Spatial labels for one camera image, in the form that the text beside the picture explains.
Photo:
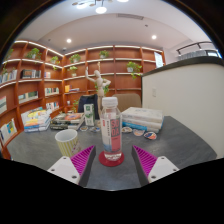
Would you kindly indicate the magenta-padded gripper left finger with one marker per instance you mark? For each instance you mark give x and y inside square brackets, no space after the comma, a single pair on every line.
[63,168]

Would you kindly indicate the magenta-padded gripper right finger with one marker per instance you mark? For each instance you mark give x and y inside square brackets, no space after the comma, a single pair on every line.
[162,166]

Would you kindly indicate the clear plastic drink bottle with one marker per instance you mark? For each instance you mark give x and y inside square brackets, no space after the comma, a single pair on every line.
[111,133]

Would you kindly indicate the yellow striped white mug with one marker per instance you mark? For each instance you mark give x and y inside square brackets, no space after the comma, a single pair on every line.
[66,143]

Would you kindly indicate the blue orange round badge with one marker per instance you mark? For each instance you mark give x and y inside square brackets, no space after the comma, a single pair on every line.
[150,135]

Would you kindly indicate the flat round red coaster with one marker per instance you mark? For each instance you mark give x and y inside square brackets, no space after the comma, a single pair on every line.
[103,162]

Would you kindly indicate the white round badge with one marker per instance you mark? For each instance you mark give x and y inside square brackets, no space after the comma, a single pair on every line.
[138,132]

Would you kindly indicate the stack of dark books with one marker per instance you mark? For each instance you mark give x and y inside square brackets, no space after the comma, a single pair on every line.
[68,120]

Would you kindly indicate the pale round badge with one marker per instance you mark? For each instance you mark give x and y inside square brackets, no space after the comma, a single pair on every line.
[127,130]

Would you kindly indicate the stack of colourful books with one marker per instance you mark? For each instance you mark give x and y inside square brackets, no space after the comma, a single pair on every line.
[37,121]

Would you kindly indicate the tall green white carton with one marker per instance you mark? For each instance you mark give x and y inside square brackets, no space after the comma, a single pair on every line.
[89,115]

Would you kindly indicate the dark blue chair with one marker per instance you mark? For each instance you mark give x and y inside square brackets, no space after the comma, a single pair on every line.
[87,103]

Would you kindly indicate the tan upholstered chair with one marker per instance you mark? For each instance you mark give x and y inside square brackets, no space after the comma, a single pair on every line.
[128,101]

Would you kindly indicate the wooden shelf unit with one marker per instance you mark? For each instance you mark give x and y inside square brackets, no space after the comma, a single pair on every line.
[33,86]

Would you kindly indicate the wooden artist mannequin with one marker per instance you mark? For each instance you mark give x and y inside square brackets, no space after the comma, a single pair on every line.
[99,85]

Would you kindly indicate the grey curtain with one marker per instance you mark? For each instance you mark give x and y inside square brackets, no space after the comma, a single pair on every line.
[198,54]

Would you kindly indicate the recessed ceiling downlight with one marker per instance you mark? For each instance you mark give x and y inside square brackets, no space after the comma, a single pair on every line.
[68,40]
[153,37]

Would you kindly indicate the branched ceiling lamp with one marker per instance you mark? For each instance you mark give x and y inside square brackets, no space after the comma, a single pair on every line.
[101,9]

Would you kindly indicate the white wall switch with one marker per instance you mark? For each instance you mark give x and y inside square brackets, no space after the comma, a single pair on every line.
[154,92]

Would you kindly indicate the black track light rail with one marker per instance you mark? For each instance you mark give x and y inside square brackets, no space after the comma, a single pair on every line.
[195,44]

